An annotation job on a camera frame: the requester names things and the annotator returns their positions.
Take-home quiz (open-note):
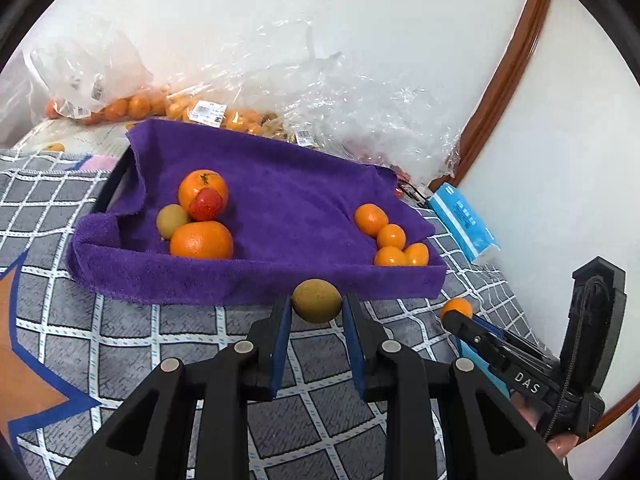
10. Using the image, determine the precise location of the person's right hand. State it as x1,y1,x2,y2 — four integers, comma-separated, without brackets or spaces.
510,391,583,461

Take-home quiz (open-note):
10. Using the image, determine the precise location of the black tray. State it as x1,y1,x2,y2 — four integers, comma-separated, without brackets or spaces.
95,147,138,216

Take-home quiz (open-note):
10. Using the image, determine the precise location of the brown wooden door frame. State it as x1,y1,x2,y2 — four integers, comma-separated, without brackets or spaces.
440,0,557,188

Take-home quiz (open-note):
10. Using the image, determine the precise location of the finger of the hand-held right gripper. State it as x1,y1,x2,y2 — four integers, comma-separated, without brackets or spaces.
441,310,507,367
470,314,548,361

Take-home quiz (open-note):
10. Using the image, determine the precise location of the red tomato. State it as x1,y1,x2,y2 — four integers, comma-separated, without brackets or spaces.
188,189,224,222

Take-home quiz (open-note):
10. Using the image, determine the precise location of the clear bag of red tomatoes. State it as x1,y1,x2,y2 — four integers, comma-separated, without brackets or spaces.
320,80,463,191

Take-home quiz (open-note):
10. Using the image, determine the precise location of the clear bag of small oranges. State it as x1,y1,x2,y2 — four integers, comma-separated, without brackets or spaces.
165,67,273,136

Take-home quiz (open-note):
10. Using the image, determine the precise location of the small mandarin orange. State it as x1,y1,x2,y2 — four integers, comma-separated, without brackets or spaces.
440,298,474,320
374,246,407,267
404,242,430,267
376,224,407,251
354,203,390,238

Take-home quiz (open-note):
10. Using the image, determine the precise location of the grey checked star blanket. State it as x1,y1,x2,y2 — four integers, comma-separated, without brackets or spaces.
0,152,556,480

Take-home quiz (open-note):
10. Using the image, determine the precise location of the white plastic bag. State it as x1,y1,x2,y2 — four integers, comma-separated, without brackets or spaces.
0,50,51,146

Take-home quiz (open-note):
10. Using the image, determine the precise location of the clear bag of large oranges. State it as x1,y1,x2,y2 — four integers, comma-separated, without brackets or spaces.
22,27,168,126

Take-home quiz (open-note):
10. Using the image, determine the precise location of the large mandarin orange with stem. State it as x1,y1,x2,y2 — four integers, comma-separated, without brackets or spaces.
178,169,230,221

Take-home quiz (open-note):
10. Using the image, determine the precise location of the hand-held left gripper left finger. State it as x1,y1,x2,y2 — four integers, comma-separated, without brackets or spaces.
57,294,293,480

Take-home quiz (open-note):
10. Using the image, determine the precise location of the purple towel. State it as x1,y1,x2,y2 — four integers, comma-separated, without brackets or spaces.
66,117,447,307

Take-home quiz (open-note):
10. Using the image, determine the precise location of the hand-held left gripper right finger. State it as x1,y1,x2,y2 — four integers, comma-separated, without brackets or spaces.
342,292,573,480

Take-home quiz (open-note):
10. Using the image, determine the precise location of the olive green round fruit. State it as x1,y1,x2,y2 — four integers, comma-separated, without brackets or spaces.
156,204,192,241
291,279,343,324

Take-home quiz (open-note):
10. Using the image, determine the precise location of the black cable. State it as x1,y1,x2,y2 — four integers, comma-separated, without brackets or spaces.
397,182,431,206

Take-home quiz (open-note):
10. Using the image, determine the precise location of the blue tissue pack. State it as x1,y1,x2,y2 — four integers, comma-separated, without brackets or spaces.
427,183,502,262

